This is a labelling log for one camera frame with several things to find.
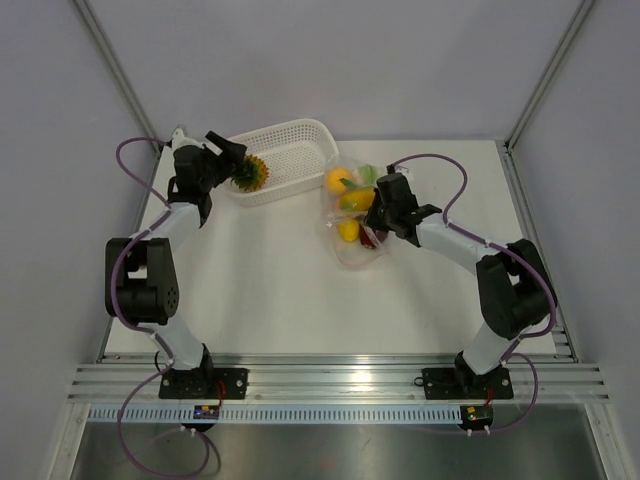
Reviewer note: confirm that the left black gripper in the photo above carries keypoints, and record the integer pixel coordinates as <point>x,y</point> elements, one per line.
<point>228,150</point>

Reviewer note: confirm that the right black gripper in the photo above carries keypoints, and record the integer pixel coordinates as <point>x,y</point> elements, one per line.
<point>371,218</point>

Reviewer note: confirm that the fake orange pineapple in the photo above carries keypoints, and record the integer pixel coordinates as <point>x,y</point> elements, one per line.
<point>251,175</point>

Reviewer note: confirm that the fake yellow mango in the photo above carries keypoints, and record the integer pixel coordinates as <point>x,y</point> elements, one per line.
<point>356,200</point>

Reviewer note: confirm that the fake purple fruit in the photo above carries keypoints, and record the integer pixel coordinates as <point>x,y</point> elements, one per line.
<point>370,238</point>

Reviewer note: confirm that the clear zip top bag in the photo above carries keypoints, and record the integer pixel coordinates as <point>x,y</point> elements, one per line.
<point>349,255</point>

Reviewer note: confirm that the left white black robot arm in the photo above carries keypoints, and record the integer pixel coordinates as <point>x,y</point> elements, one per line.
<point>141,284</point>

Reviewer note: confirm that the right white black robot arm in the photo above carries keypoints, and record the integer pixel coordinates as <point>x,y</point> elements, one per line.
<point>513,287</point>

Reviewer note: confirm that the fake round orange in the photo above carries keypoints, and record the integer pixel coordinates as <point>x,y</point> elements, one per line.
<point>338,181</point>

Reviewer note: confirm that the white perforated plastic basket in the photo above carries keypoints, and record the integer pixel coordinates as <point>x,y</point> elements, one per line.
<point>295,153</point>

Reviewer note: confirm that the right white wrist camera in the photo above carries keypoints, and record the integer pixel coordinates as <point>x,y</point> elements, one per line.
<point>400,169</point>

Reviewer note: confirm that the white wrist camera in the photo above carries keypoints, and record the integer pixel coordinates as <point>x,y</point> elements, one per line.
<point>400,169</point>
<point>179,139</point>

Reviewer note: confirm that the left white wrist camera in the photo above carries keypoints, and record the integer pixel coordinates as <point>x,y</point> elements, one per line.
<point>179,139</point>

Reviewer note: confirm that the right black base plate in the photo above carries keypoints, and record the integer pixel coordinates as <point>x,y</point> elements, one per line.
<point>447,383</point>

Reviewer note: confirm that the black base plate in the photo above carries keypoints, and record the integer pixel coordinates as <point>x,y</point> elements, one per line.
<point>447,383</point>
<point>225,383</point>

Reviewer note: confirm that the left aluminium frame post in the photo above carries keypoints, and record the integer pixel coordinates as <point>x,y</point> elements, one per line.
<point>109,58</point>

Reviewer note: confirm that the aluminium frame post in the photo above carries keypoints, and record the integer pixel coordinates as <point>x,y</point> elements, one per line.
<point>109,58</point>
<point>549,73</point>

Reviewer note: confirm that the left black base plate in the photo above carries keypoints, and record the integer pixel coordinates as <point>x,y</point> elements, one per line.
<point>225,383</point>

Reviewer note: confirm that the aluminium mounting rail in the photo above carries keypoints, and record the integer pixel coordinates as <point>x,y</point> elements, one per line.
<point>342,379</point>

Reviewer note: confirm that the white slotted cable duct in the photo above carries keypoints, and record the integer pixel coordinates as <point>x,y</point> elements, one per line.
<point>280,414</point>

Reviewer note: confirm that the right aluminium frame post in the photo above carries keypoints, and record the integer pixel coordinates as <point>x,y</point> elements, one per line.
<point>549,73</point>

